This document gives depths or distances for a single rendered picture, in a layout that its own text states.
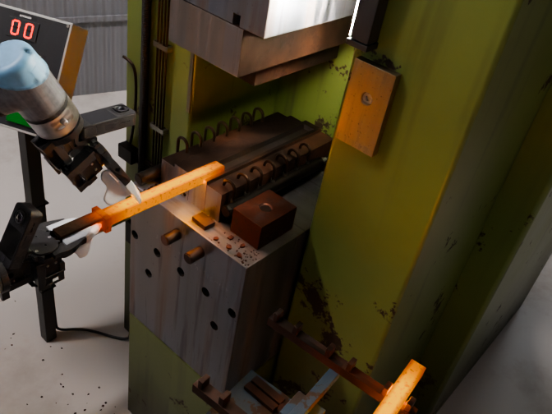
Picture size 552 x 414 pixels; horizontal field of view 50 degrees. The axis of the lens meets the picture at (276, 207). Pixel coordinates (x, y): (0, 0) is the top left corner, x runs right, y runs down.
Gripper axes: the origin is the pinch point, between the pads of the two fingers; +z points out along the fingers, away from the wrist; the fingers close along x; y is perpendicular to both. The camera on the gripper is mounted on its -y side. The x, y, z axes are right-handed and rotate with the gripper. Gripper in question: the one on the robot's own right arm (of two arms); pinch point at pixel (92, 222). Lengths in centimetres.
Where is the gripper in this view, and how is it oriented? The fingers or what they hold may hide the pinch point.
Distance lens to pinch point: 119.2
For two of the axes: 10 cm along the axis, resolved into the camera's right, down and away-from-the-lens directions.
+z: 6.5, -3.6, 6.7
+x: 7.4, 4.9, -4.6
